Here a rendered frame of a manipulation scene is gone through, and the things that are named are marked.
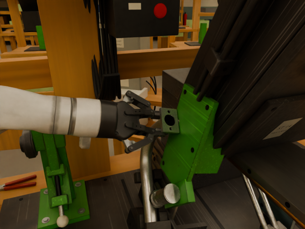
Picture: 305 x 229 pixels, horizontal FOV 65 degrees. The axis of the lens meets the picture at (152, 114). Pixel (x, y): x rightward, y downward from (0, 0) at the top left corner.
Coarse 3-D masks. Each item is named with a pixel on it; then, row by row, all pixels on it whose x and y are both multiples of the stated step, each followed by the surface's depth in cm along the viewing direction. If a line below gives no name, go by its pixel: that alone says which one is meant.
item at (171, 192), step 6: (168, 186) 48; (174, 186) 48; (156, 192) 51; (162, 192) 47; (168, 192) 47; (174, 192) 48; (150, 198) 52; (156, 198) 50; (162, 198) 48; (168, 198) 46; (174, 198) 47; (156, 204) 51; (162, 204) 50
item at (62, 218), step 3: (60, 207) 59; (63, 207) 59; (60, 210) 58; (63, 210) 59; (60, 213) 58; (63, 213) 59; (60, 216) 58; (63, 216) 58; (66, 216) 58; (57, 219) 58; (60, 219) 57; (63, 219) 57; (66, 219) 58; (57, 222) 57; (60, 222) 57; (63, 222) 57; (66, 222) 58; (60, 225) 57; (63, 225) 57
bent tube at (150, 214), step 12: (168, 108) 52; (168, 120) 53; (168, 132) 49; (144, 156) 59; (144, 168) 58; (144, 180) 57; (144, 192) 56; (144, 204) 55; (144, 216) 55; (156, 216) 54
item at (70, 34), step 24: (48, 0) 58; (72, 0) 60; (48, 24) 61; (72, 24) 62; (96, 24) 64; (48, 48) 63; (72, 48) 65; (96, 48) 67; (72, 72) 67; (72, 96) 70; (72, 144) 76; (96, 144) 79; (72, 168) 80; (96, 168) 83
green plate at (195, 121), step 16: (192, 96) 48; (192, 112) 47; (208, 112) 42; (192, 128) 47; (208, 128) 43; (176, 144) 52; (192, 144) 46; (208, 144) 47; (176, 160) 51; (192, 160) 46; (208, 160) 48; (176, 176) 50; (192, 176) 47
